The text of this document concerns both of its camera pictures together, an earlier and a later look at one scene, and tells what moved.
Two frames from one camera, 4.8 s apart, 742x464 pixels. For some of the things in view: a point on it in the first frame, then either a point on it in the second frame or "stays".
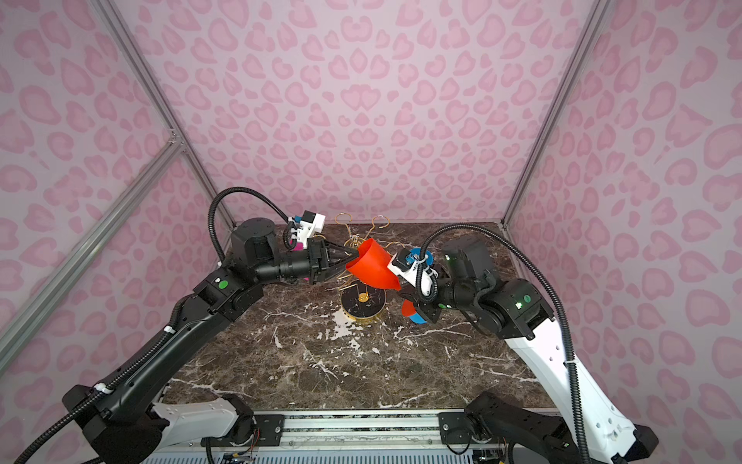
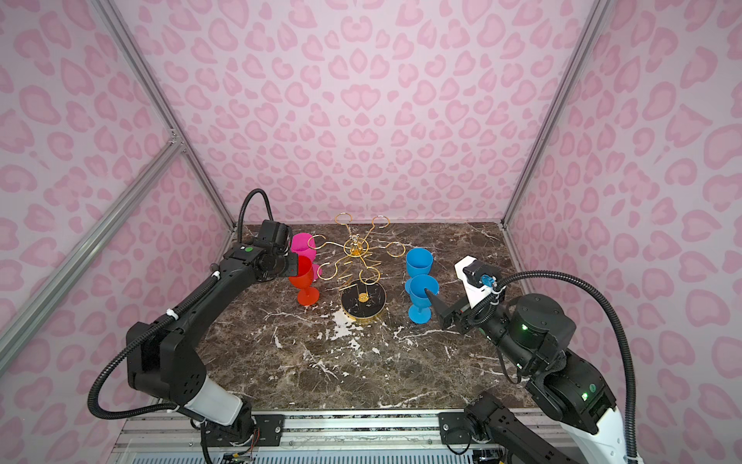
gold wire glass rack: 361,301 stays
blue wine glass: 415,251 stays
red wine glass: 374,263 to 308,296
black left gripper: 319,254 to 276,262
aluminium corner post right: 566,88 stays
